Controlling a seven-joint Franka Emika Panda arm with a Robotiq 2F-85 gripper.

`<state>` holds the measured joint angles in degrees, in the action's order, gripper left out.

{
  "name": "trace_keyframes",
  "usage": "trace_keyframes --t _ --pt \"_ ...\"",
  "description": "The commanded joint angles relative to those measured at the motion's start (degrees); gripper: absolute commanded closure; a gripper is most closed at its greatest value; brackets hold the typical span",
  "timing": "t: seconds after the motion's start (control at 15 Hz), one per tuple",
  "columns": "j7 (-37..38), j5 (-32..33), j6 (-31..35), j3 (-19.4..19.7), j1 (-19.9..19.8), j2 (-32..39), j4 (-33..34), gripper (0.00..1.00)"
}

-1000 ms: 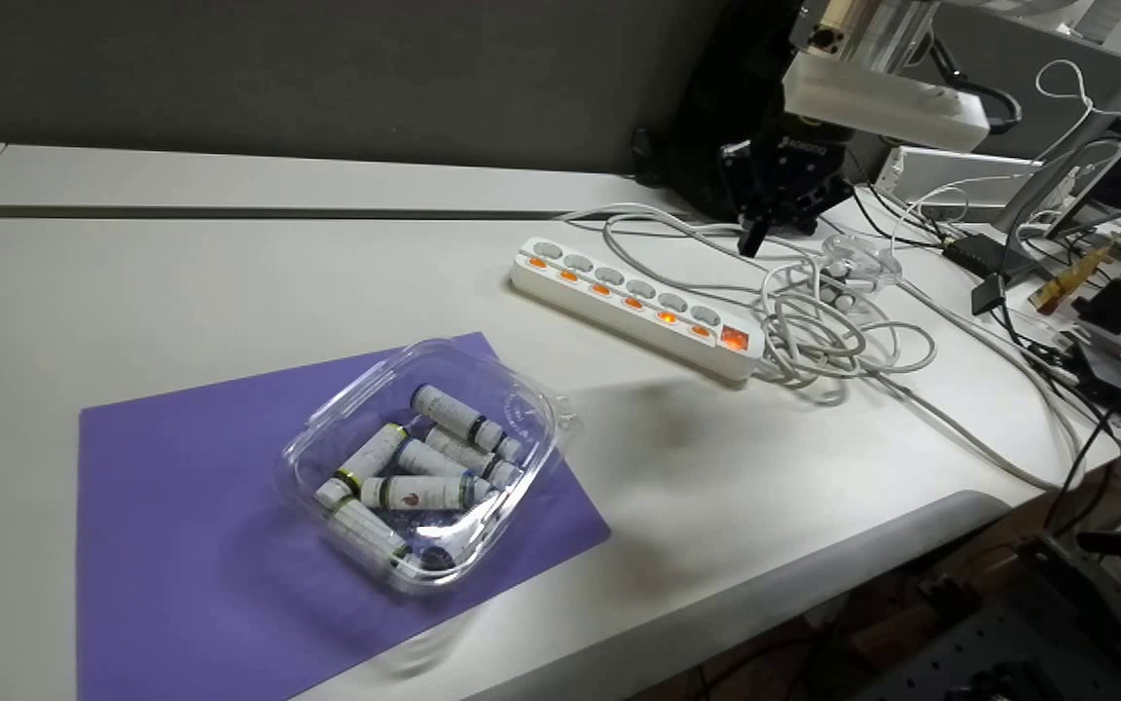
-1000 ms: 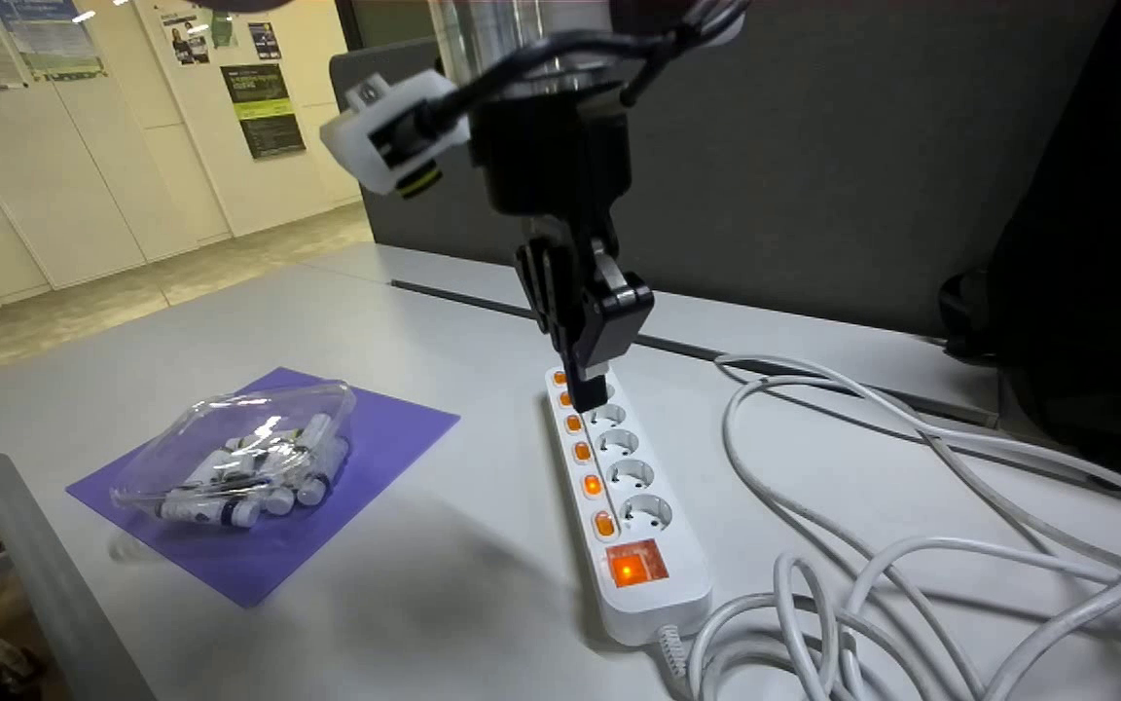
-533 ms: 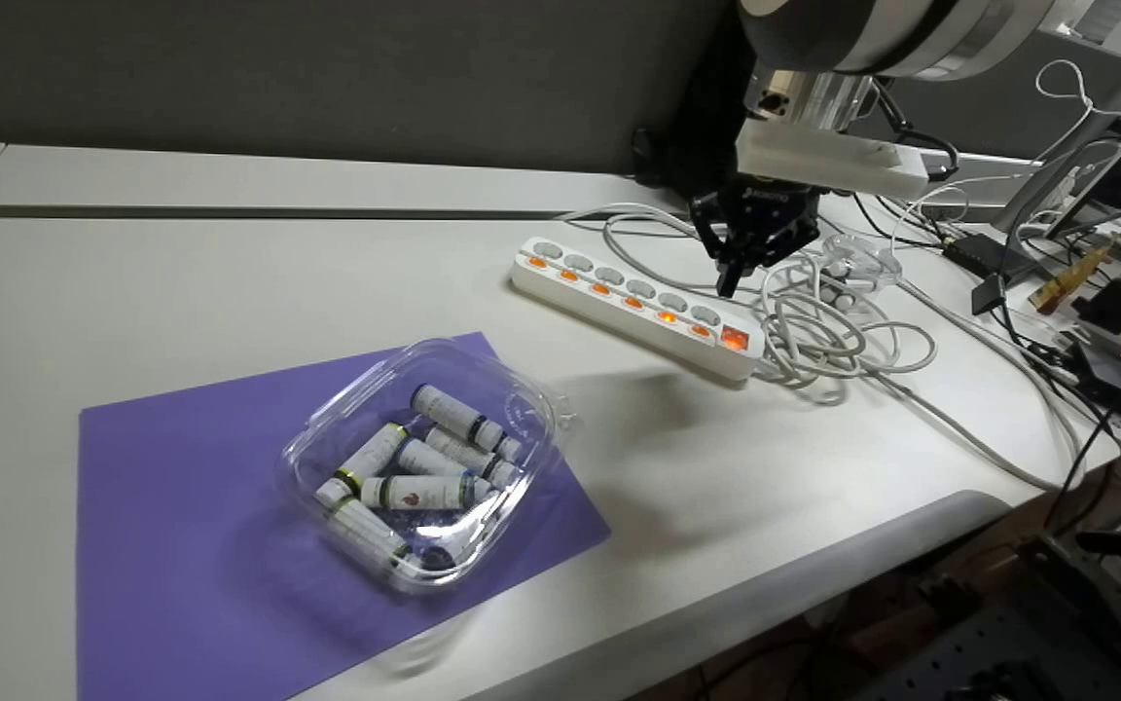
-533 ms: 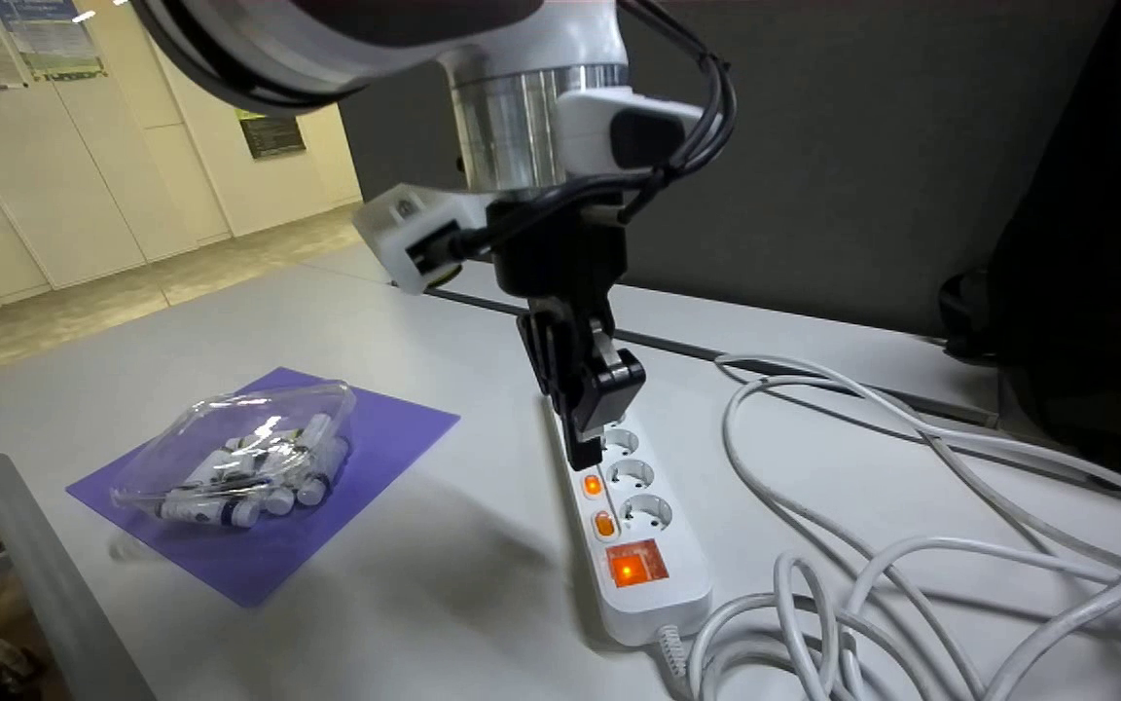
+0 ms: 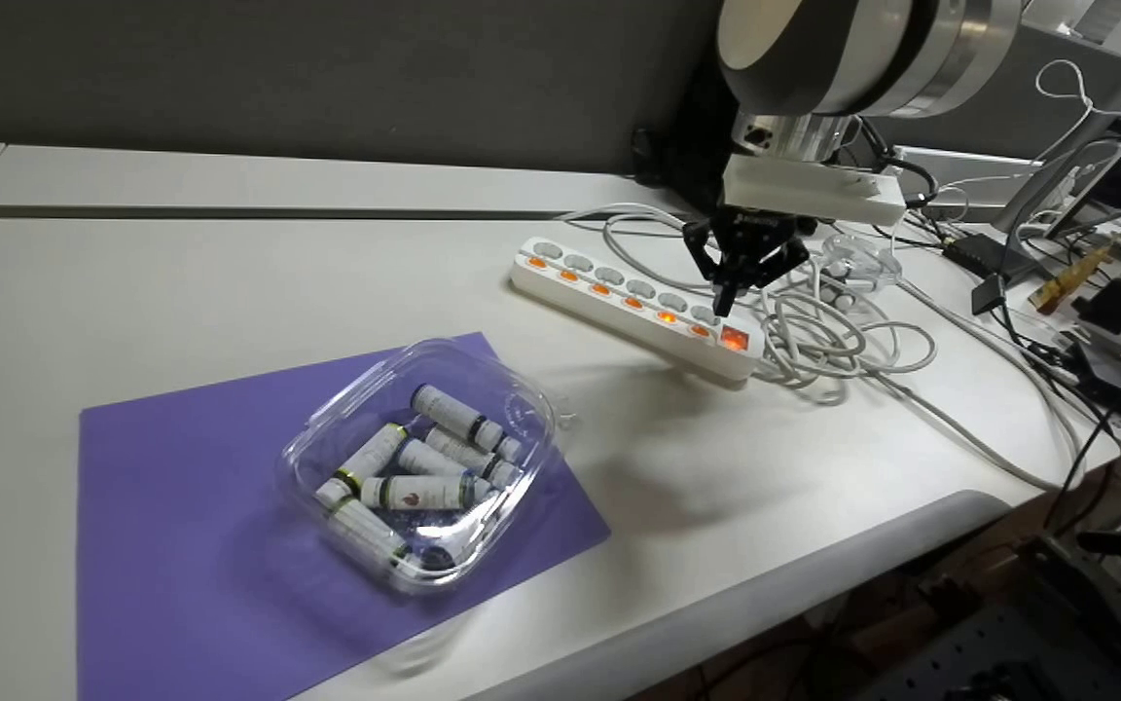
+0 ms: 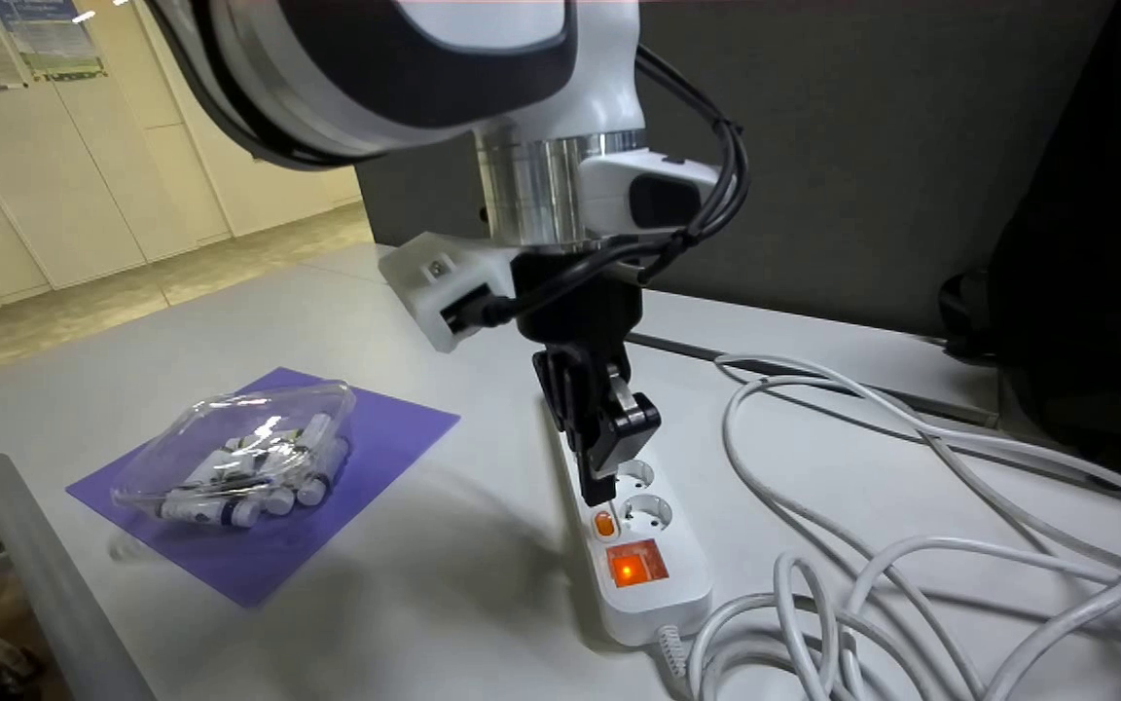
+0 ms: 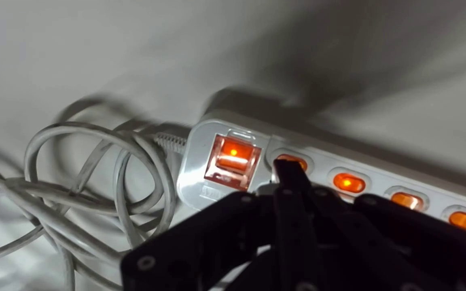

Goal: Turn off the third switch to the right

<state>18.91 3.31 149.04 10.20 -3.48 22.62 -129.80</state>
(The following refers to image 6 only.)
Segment white power strip orange switches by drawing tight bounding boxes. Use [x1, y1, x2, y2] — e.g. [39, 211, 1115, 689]
[536, 384, 715, 650]

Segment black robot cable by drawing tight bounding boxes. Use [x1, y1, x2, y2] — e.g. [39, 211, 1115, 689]
[453, 46, 755, 331]

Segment purple mat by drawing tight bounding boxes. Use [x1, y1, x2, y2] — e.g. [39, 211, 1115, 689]
[62, 361, 463, 611]

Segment white tube with dark cap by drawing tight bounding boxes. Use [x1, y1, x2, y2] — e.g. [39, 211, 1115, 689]
[226, 485, 300, 532]
[293, 470, 334, 515]
[156, 481, 234, 529]
[283, 414, 340, 459]

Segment clear plastic container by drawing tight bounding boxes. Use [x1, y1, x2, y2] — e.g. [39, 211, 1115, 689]
[108, 377, 363, 532]

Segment white power strip cable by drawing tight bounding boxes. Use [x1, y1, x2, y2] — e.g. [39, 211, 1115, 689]
[653, 351, 1121, 701]

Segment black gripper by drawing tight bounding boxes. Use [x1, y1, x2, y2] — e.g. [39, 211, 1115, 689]
[505, 240, 664, 509]

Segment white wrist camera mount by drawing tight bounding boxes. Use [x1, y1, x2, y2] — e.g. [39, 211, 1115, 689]
[374, 229, 523, 354]

